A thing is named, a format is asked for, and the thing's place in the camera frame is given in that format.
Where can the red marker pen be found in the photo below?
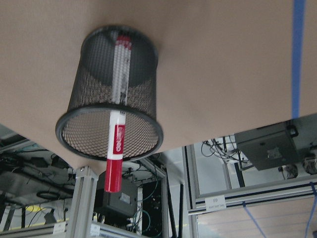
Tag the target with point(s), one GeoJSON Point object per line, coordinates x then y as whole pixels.
{"type": "Point", "coordinates": [117, 118]}

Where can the near black mesh pen cup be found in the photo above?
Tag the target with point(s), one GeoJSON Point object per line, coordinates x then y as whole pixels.
{"type": "Point", "coordinates": [84, 128]}

